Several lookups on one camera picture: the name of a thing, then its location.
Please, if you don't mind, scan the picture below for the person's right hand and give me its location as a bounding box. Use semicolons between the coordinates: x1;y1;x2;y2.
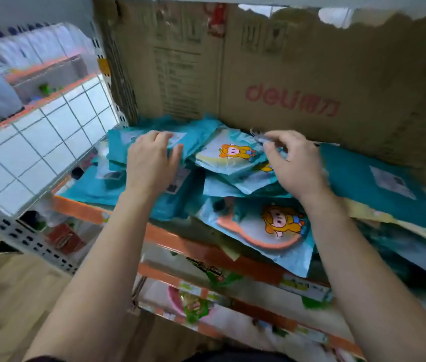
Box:
262;130;330;202

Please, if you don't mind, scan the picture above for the brown cardboard sheet red print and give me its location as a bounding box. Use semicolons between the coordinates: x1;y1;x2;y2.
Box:
92;0;426;191

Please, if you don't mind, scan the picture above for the yellow white price label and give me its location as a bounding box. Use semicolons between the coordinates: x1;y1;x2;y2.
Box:
279;273;331;303

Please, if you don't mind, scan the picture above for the yellow hand mirror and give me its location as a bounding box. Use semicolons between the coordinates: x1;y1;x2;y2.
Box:
343;198;426;241

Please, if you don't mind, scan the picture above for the white metal shelf orange trim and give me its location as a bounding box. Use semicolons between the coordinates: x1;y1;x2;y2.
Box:
0;0;426;362

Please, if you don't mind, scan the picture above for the person's left hand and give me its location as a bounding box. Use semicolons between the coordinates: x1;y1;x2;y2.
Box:
125;130;184;202

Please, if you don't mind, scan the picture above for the person's left forearm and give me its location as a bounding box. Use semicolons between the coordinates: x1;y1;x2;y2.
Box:
24;190;168;362

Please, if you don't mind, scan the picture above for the person's right forearm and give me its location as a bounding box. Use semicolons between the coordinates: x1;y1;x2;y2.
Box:
299;188;426;362

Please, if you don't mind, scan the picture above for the person's black shirt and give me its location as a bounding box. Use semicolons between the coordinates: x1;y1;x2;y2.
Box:
194;348;298;362

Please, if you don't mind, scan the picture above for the messy pile of teal packets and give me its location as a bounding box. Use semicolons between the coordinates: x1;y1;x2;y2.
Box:
60;115;426;298

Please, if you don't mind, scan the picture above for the red snack packet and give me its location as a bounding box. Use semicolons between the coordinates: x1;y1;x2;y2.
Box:
45;222;85;257

